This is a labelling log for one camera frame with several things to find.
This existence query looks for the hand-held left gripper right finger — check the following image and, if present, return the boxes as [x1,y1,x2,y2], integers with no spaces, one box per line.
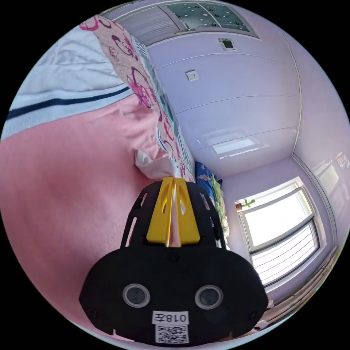
[175,178,202,246]

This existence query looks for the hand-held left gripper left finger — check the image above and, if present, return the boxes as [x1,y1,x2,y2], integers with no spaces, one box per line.
[146,178,175,248]

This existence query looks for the pink and white short sleeve shirt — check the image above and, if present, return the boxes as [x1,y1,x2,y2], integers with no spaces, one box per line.
[0,26,177,343]

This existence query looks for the pile of clothes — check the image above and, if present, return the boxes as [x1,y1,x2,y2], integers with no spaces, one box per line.
[211,178,231,246]

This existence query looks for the blue patterned pillow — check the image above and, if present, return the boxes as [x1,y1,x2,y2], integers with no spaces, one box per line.
[194,161,217,202]

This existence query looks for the bed with floral sheet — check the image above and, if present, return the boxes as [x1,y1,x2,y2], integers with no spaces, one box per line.
[79,15,198,184]

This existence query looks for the window with dotted glass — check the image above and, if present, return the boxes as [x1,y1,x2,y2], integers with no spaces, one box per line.
[104,0,261,47]

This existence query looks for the window with white frame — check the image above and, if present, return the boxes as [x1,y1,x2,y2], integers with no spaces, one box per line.
[234,177,321,286]

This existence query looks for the square wall vent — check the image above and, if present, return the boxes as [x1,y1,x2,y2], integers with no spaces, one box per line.
[218,38,236,52]

